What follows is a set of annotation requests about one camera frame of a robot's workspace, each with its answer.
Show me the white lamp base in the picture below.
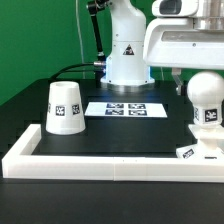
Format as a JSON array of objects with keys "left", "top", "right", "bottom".
[{"left": 176, "top": 124, "right": 224, "bottom": 159}]

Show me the grey thin cable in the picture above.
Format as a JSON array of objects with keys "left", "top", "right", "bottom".
[{"left": 75, "top": 0, "right": 86, "bottom": 80}]

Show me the black cable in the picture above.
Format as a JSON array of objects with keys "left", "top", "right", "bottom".
[{"left": 49, "top": 60, "right": 107, "bottom": 81}]

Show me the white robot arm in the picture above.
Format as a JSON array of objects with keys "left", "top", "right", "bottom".
[{"left": 101, "top": 0, "right": 224, "bottom": 92}]

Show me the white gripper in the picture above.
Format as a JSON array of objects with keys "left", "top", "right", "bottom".
[{"left": 143, "top": 18, "right": 224, "bottom": 96}]

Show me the white lamp shade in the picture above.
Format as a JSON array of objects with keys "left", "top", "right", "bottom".
[{"left": 46, "top": 81, "right": 85, "bottom": 135}]

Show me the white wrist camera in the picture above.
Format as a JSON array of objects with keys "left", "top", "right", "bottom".
[{"left": 152, "top": 0, "right": 199, "bottom": 17}]

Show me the white marker sheet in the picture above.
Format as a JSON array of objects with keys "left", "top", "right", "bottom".
[{"left": 85, "top": 102, "right": 167, "bottom": 118}]

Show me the white frame wall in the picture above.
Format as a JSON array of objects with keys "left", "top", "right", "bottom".
[{"left": 2, "top": 124, "right": 224, "bottom": 183}]

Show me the white lamp bulb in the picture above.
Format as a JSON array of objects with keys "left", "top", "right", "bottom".
[{"left": 187, "top": 71, "right": 224, "bottom": 127}]

